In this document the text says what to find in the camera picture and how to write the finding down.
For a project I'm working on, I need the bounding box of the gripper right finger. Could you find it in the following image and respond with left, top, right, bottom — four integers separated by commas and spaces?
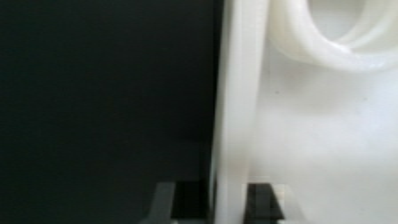
244, 183, 284, 224

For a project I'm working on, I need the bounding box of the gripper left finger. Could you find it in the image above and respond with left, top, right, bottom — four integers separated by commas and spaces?
148, 182, 176, 224

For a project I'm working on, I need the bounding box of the white square tabletop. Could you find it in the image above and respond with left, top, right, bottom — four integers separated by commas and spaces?
210, 0, 398, 224

